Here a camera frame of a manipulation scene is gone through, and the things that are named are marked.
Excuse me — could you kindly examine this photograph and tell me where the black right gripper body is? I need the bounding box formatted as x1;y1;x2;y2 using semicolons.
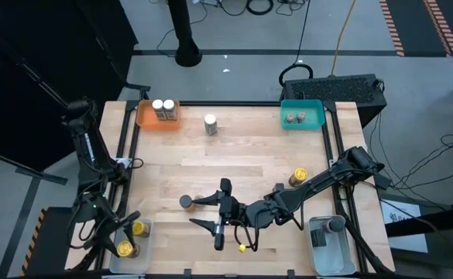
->
214;178;250;251

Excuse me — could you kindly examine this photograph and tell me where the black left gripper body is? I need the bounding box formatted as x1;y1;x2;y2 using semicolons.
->
84;215;117;241

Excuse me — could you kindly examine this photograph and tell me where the orange spice bottle black cap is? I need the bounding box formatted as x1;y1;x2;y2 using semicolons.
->
178;194;196;213

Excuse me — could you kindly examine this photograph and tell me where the white-capped clear spice bottle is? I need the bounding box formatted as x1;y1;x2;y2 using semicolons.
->
151;98;167;121
204;113;218;136
163;98;179;121

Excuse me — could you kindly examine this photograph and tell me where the black-capped purple-label spice bottle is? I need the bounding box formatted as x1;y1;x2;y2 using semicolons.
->
313;215;346;235

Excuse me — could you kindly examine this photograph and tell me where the clear plastic bin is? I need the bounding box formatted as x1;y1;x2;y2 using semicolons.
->
109;219;154;276

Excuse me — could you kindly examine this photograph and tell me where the black hazard-edged floor mat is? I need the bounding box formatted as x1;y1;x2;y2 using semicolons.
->
379;0;453;58
19;206;72;279

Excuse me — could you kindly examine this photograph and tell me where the orange plastic bin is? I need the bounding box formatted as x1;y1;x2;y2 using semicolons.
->
136;99;181;132

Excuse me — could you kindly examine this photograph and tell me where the white plastic bin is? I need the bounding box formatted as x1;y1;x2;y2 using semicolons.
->
306;215;357;278

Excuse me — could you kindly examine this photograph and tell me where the teal plastic bin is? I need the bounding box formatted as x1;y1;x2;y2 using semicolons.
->
280;98;327;131

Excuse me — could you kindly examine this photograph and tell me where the black perforated computer case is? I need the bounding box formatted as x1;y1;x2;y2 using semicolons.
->
280;73;388;127

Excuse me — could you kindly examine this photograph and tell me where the white printed paper sheet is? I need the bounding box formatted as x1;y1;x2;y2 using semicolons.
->
379;198;429;253

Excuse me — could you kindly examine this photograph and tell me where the black curtain partition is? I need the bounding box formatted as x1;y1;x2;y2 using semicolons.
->
0;0;139;174

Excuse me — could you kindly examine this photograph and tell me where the black support beam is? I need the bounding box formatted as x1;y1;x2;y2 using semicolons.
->
384;203;453;238

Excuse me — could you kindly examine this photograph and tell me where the black table frame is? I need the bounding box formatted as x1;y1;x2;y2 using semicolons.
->
105;99;396;279

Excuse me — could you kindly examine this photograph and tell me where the black cable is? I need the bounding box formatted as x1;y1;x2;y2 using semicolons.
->
278;0;314;88

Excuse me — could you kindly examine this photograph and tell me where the yellow cable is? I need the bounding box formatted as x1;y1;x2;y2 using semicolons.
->
329;0;357;77

